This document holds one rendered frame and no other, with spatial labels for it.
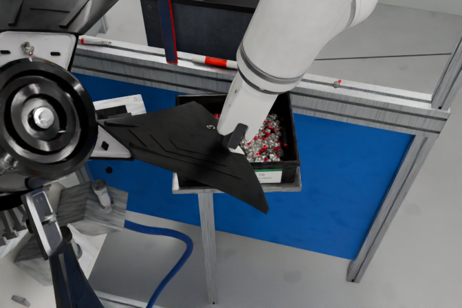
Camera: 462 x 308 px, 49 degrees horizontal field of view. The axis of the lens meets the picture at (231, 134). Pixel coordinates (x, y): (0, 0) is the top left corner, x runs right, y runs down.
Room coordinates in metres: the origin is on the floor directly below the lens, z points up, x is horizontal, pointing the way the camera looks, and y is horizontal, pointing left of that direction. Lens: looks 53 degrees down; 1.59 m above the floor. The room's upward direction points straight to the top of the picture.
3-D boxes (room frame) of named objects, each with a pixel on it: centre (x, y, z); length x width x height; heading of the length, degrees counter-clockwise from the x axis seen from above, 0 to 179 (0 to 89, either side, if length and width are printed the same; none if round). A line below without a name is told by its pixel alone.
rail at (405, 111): (0.73, 0.02, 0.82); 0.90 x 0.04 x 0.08; 76
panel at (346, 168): (0.73, 0.02, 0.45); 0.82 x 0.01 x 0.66; 76
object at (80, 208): (0.38, 0.21, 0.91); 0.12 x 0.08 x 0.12; 76
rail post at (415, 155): (0.63, -0.40, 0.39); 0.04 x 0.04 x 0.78; 76
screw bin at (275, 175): (0.56, -0.01, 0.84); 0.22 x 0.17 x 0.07; 93
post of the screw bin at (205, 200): (0.55, 0.05, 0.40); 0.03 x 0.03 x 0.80; 1
